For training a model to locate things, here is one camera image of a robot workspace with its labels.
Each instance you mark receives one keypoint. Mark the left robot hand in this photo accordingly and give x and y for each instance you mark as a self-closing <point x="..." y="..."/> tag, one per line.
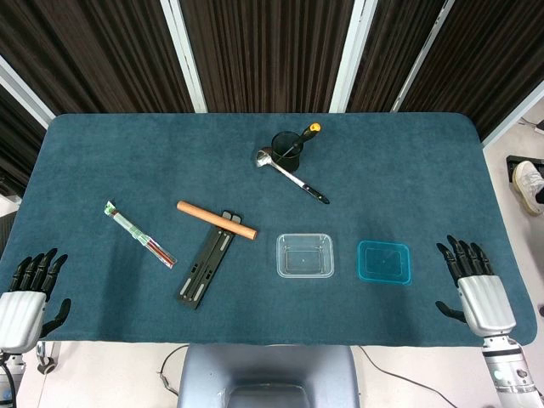
<point x="21" y="319"/>

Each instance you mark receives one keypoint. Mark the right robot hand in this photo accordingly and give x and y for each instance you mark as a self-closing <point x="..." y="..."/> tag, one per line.
<point x="486" y="304"/>

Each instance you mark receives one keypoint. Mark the blue plastic lid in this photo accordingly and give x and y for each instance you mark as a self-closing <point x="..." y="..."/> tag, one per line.
<point x="383" y="262"/>

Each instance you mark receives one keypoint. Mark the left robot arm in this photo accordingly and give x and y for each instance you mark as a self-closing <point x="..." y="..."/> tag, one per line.
<point x="13" y="361"/>

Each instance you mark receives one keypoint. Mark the clear plastic container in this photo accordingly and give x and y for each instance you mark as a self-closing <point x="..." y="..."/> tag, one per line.
<point x="304" y="257"/>

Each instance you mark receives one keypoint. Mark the table caster wheel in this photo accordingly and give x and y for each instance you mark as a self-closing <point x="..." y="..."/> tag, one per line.
<point x="46" y="365"/>

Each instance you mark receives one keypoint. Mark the white sneaker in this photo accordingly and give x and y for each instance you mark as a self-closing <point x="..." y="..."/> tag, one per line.
<point x="529" y="185"/>

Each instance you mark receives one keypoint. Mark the black floor device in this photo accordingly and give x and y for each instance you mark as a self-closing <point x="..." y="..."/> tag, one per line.
<point x="512" y="163"/>

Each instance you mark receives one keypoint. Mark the packaged red chopsticks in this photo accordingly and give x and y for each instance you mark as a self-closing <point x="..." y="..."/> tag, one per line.
<point x="138" y="233"/>

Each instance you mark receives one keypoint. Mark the dark brown slatted panel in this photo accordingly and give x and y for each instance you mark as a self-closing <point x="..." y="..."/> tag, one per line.
<point x="391" y="51"/>
<point x="15" y="140"/>
<point x="93" y="55"/>
<point x="268" y="55"/>
<point x="489" y="55"/>

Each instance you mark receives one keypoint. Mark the black folding stand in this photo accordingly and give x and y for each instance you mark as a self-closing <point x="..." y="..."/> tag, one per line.
<point x="204" y="272"/>

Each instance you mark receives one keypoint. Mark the teal table cloth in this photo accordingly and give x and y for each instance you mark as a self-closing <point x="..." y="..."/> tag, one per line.
<point x="170" y="161"/>

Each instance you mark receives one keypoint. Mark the wooden rolling pin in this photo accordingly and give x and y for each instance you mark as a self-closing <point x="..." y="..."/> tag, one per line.
<point x="217" y="220"/>

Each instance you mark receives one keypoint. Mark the grey robot torso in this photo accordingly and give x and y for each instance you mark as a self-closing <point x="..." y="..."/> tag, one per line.
<point x="268" y="370"/>

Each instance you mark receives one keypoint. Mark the black mesh pen holder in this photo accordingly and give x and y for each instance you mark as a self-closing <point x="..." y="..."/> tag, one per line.
<point x="289" y="163"/>

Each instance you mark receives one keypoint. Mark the black yellow screwdriver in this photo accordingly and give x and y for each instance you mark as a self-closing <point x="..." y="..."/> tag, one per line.
<point x="308" y="132"/>

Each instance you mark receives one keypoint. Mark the white partition post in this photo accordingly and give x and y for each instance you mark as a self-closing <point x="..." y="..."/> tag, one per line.
<point x="25" y="93"/>
<point x="185" y="55"/>
<point x="516" y="112"/>
<point x="423" y="55"/>
<point x="353" y="55"/>

